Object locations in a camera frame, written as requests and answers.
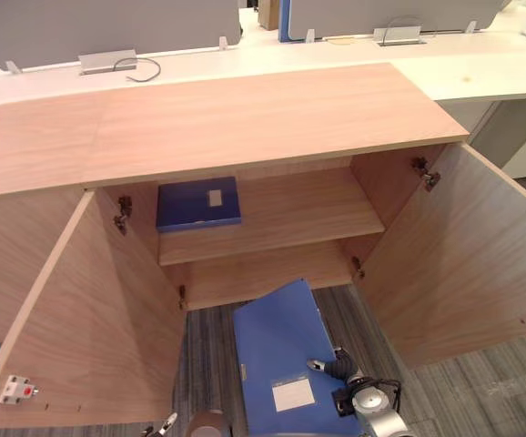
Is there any grey partition with blue edge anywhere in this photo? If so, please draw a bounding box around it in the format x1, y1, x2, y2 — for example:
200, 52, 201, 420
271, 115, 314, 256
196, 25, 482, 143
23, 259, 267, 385
278, 0, 514, 45

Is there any plain wood cabinet door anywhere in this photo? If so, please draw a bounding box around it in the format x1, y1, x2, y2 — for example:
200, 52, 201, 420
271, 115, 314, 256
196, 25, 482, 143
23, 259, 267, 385
362, 140, 526, 371

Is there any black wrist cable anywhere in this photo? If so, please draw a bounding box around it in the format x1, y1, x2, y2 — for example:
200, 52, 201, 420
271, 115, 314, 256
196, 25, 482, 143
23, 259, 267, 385
368, 376, 403, 412

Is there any light wood office cabinet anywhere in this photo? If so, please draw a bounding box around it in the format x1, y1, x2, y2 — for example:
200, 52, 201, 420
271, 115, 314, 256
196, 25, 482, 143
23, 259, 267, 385
0, 62, 471, 345

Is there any blue folder with white label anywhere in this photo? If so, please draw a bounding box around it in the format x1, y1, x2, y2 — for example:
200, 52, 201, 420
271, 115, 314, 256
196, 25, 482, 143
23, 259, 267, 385
232, 278, 367, 437

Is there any silver desk cable box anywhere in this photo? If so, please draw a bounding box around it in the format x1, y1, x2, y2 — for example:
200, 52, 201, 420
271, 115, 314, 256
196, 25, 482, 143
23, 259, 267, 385
78, 50, 137, 76
372, 25, 427, 46

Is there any white latch with red button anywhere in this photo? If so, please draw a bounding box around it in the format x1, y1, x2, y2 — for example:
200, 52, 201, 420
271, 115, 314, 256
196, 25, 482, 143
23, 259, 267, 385
0, 374, 43, 405

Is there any wood cabinet shelf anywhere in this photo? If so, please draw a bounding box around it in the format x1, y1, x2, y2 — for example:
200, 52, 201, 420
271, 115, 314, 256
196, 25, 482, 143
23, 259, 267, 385
157, 168, 386, 268

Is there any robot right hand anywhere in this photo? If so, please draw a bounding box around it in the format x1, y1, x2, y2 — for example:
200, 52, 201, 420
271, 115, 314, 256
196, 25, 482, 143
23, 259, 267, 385
307, 347, 360, 382

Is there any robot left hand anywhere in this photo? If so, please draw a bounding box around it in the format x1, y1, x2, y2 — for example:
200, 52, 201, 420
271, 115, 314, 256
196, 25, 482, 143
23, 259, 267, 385
140, 412, 179, 437

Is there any white desk pedestal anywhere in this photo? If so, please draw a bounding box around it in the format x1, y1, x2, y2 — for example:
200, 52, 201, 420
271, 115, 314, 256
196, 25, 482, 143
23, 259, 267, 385
440, 97, 526, 180

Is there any blue folder with grey label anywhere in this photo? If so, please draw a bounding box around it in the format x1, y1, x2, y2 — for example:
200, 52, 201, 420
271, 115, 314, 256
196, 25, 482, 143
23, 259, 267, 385
155, 176, 243, 234

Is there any wood cabinet door with latch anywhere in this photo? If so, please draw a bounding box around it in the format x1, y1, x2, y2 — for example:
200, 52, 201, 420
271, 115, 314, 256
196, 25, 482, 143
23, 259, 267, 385
0, 189, 187, 430

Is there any long grey desk partition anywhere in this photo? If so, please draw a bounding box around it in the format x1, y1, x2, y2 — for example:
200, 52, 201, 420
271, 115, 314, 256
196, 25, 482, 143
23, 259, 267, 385
0, 0, 244, 70

